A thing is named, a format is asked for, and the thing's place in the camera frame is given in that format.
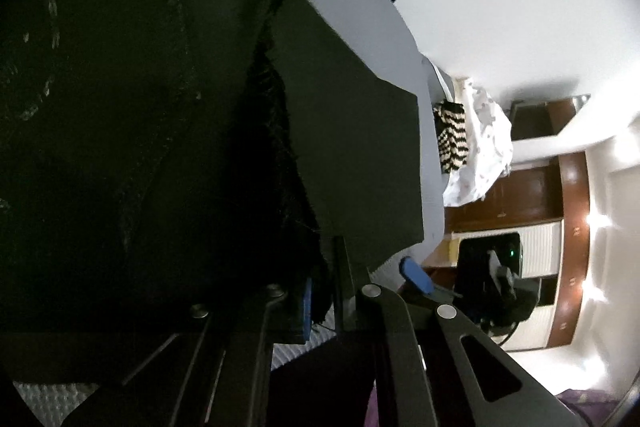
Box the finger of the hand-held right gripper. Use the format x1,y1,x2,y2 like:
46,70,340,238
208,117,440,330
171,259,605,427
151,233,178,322
399,257,434,296

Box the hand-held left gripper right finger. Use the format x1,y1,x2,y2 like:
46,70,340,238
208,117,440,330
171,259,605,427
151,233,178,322
333,235,586,427

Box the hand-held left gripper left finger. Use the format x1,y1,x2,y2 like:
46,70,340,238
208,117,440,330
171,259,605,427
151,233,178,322
60,276,314,427

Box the black pants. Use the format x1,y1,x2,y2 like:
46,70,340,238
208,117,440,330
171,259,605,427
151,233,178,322
0,0,426,388

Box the white ribbed panel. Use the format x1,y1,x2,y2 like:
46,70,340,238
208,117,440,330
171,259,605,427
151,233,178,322
520,221,564,279

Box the brown wooden wardrobe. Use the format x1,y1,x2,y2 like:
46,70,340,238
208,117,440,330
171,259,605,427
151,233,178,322
425,98,592,350

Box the black and cream striped knit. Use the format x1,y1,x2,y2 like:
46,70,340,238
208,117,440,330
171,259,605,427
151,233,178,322
432,102,471,174

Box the purple cloth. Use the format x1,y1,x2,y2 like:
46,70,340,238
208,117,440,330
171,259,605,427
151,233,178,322
554,386,632,427

